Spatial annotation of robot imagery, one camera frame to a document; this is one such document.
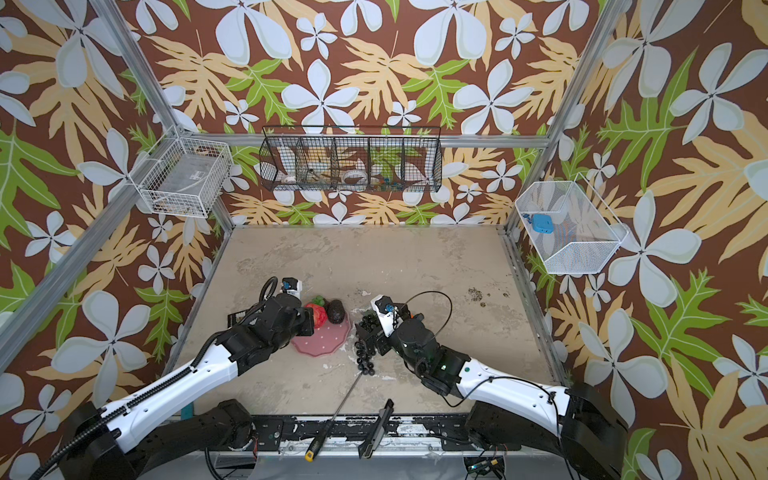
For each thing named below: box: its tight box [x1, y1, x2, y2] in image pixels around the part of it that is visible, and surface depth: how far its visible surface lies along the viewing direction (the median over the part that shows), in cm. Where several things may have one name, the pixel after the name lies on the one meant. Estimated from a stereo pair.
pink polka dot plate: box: [292, 313, 351, 357], surface depth 90 cm
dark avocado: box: [327, 299, 346, 324], surface depth 92 cm
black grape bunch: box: [354, 340, 376, 376], surface depth 86 cm
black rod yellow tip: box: [304, 371, 363, 463], surface depth 73 cm
